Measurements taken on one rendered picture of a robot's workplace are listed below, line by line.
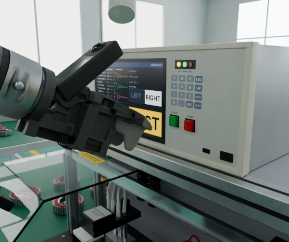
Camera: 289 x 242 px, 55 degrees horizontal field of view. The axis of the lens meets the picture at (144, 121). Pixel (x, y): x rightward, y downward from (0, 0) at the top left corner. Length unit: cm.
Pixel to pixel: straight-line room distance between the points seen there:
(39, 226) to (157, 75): 70
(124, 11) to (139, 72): 119
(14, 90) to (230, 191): 33
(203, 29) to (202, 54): 782
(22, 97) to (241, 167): 33
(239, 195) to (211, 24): 793
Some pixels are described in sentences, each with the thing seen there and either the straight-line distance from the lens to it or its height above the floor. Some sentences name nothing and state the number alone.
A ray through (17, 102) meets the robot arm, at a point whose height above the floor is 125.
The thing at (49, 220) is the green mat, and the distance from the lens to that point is 109.
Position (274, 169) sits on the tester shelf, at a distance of 52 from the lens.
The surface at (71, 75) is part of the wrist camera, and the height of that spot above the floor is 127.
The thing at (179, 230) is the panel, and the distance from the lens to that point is 80.
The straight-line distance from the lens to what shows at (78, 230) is 76.
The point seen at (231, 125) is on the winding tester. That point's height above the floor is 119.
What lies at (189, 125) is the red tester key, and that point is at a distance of 50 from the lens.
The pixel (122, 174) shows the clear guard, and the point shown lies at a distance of 59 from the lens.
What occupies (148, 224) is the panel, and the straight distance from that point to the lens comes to 89.
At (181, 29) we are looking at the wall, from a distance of 761.
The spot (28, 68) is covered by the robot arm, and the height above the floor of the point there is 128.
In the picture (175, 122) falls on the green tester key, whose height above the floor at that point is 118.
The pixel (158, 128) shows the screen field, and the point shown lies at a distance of 57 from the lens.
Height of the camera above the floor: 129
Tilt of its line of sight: 12 degrees down
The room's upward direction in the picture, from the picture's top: straight up
